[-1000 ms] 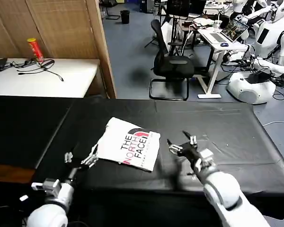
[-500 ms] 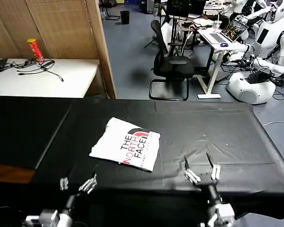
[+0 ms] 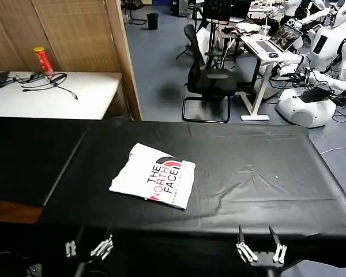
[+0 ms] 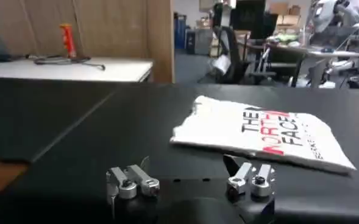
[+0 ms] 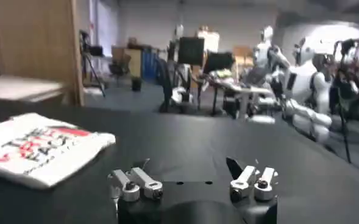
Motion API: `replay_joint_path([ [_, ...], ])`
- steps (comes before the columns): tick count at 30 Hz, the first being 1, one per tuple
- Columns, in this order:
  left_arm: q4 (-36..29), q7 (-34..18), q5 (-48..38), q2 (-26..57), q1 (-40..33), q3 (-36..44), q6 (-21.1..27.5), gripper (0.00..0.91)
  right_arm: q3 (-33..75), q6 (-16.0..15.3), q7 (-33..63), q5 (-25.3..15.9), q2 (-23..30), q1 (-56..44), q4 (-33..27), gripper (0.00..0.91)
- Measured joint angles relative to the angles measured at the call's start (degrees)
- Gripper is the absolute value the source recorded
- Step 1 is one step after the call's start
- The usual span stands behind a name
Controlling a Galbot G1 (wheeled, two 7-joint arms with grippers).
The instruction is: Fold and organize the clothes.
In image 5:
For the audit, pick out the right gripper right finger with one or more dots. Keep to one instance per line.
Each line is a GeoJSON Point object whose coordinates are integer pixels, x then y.
{"type": "Point", "coordinates": [243, 182]}

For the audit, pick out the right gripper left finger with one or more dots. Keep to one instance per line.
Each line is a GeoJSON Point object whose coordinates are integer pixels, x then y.
{"type": "Point", "coordinates": [148, 184]}

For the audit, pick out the white printed T-shirt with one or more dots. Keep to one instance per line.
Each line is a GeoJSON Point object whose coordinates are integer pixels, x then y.
{"type": "Point", "coordinates": [45, 152]}

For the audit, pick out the black table cover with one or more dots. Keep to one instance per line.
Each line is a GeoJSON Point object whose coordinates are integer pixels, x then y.
{"type": "Point", "coordinates": [197, 143]}

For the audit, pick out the white standing desk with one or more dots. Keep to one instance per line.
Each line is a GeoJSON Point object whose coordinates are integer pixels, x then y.
{"type": "Point", "coordinates": [243, 91]}

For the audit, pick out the black waste bin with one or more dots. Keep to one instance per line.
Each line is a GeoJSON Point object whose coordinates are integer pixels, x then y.
{"type": "Point", "coordinates": [136, 84]}

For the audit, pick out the black office chair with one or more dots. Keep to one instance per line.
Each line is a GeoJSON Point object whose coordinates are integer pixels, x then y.
{"type": "Point", "coordinates": [166, 82]}

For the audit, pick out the white humanoid robot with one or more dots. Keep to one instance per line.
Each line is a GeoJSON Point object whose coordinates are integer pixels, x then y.
{"type": "Point", "coordinates": [302, 79]}
{"type": "Point", "coordinates": [263, 51]}

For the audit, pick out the black equipment stand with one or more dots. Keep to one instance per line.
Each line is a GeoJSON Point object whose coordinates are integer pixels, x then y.
{"type": "Point", "coordinates": [345, 88]}

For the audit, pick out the black monitor on stand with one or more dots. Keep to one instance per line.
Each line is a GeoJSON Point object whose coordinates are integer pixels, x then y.
{"type": "Point", "coordinates": [191, 50]}

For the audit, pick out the white side table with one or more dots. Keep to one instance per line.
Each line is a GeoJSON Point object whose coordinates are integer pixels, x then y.
{"type": "Point", "coordinates": [17, 88]}

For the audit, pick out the wooden partition panel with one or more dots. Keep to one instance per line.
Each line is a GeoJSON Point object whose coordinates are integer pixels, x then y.
{"type": "Point", "coordinates": [30, 36]}

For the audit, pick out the black camera tripod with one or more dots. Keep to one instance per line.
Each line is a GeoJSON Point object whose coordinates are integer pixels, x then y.
{"type": "Point", "coordinates": [89, 48]}

